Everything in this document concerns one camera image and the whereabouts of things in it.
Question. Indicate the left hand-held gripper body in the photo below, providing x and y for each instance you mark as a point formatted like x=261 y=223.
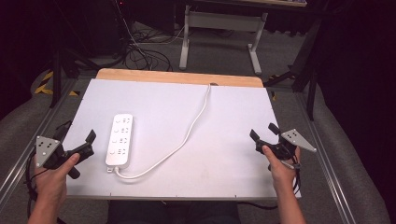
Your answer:
x=46 y=149

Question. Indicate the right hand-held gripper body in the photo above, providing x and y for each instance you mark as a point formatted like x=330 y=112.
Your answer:
x=294 y=138

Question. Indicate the white power strip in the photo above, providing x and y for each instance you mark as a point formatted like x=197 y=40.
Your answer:
x=119 y=140

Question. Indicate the person's left hand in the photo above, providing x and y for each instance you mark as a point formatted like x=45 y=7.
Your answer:
x=49 y=183

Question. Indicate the person's right hand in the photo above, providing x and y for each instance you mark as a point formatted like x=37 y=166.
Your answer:
x=281 y=174

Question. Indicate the yellow black floor tape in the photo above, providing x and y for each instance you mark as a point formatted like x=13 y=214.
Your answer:
x=46 y=85

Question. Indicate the black metal stand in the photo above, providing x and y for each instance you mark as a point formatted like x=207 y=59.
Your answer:
x=308 y=65
x=57 y=71

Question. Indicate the aluminium rail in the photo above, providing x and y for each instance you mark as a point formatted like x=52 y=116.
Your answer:
x=28 y=146
x=327 y=161

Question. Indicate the white metal desk frame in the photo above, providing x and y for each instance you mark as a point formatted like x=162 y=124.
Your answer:
x=222 y=21

